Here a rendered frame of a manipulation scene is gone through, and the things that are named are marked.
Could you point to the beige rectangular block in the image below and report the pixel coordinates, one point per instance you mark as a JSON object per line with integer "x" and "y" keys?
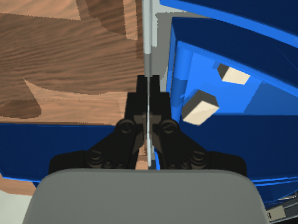
{"x": 200, "y": 107}
{"x": 232, "y": 75}

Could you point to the blue bin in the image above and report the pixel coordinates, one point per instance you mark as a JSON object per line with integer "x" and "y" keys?
{"x": 257, "y": 121}
{"x": 268, "y": 192}
{"x": 277, "y": 19}
{"x": 26, "y": 149}

